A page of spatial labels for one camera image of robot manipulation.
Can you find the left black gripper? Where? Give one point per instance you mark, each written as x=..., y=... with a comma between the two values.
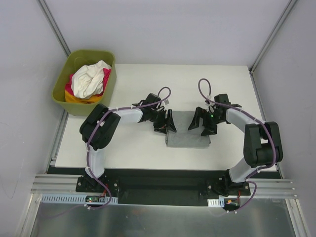
x=162, y=121

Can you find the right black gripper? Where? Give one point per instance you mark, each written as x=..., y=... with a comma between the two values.
x=206, y=121

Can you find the grey t shirt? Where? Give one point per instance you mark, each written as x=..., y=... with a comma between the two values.
x=184, y=138

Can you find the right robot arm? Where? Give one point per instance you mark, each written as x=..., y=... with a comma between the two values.
x=262, y=146

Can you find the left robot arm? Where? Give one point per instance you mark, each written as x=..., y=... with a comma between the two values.
x=99, y=127

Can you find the pink t shirt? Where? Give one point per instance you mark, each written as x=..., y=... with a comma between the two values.
x=69, y=86

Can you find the white t shirt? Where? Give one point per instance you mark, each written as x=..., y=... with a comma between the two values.
x=91, y=71

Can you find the green plastic bin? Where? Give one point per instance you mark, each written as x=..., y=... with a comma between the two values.
x=76, y=60

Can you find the yellow t shirt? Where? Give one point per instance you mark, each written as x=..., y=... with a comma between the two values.
x=70, y=98

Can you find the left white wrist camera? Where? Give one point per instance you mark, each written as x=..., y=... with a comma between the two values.
x=167, y=101

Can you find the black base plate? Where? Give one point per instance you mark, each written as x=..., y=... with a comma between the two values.
x=163, y=187

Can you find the right slotted cable duct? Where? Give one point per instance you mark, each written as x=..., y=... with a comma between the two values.
x=220, y=202

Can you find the slotted cable duct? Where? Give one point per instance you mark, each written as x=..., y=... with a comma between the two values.
x=77, y=199
x=220, y=202

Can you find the right aluminium frame post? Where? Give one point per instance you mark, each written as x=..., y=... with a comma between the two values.
x=273, y=34

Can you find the aluminium frame post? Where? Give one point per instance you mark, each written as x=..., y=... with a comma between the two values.
x=54, y=26
x=273, y=34

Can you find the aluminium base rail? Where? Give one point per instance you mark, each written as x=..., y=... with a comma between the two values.
x=54, y=184

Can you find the left slotted cable duct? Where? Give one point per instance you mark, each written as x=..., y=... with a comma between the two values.
x=77, y=199

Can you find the left aluminium frame post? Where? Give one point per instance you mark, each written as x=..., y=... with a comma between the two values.
x=54, y=26

